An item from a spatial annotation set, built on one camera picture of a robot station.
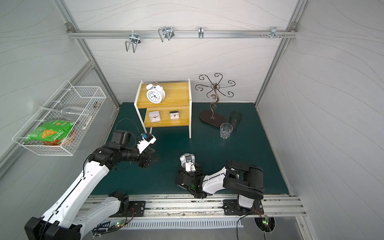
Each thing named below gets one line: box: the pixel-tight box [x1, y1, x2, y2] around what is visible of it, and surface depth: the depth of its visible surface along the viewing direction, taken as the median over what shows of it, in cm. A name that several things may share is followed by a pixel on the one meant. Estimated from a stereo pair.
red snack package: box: [42, 140, 62, 146], surface depth 59 cm
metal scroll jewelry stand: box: [195, 73, 236, 128], surface depth 93 cm
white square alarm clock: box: [149, 110, 161, 123], surface depth 90 cm
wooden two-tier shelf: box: [134, 78, 192, 139], surface depth 86 cm
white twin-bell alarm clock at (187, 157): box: [179, 153, 196, 168], surface depth 84 cm
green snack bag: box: [25, 119, 76, 144], surface depth 56 cm
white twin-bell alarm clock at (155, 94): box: [146, 82, 166, 104], surface depth 73 cm
